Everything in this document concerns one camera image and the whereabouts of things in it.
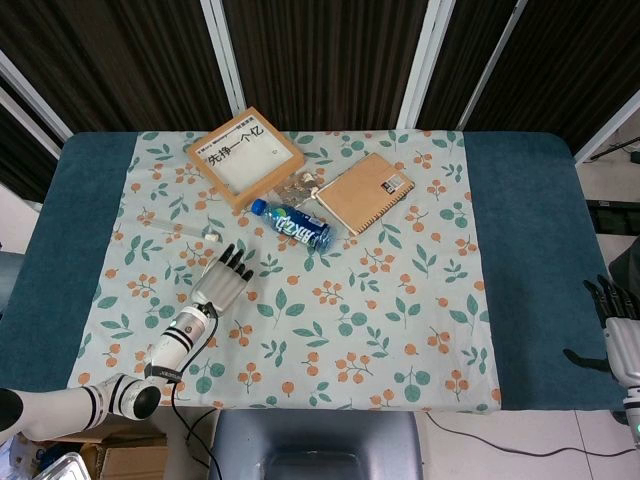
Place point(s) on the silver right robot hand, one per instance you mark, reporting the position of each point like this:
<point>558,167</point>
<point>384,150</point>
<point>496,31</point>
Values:
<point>625,345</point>

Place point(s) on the clear snack packet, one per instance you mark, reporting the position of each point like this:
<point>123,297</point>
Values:
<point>297,187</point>

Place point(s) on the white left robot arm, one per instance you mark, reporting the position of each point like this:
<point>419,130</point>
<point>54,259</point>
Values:
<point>175,345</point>

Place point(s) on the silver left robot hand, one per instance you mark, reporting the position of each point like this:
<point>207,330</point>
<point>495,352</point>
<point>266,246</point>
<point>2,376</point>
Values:
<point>222,285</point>

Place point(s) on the dark folding screen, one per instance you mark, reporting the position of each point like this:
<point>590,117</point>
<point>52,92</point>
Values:
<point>325,60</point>

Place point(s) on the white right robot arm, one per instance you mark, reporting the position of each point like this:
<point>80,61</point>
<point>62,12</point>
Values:
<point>632,415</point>

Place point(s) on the kraft paper notebook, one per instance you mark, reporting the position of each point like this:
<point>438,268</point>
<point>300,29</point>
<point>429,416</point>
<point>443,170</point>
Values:
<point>362,192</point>

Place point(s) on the teal table cover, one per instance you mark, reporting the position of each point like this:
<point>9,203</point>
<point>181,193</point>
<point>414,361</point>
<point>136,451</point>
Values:
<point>540,250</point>

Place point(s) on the floral print tablecloth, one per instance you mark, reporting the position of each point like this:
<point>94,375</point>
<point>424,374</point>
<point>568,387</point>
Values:
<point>325,325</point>

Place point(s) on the clear tube with white cap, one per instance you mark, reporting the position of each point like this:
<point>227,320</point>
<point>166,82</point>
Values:
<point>211,236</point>

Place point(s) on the metal tray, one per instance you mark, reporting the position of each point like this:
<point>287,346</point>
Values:
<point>70,467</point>

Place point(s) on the blue plastic drink bottle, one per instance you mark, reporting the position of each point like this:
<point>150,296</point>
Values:
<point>295,226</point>

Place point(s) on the cardboard box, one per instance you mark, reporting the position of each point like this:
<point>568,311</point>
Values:
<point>130,457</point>

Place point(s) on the wooden framed text sign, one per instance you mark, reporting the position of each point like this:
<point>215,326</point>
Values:
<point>250,160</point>

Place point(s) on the black equipment frame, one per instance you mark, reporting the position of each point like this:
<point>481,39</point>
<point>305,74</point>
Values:
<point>615,217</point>

